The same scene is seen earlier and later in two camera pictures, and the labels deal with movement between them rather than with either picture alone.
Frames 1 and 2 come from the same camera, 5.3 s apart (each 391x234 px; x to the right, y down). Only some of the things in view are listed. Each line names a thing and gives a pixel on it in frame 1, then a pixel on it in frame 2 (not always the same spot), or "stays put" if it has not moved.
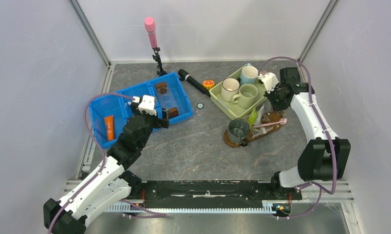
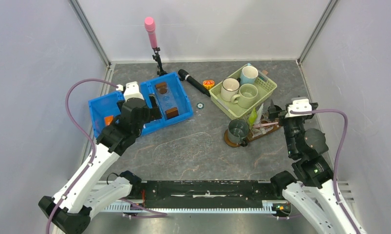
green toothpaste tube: [252, 118] stays put
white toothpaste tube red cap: [259, 114] stays put
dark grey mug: [238, 129] stays put
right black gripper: [269, 96] to [272, 113]
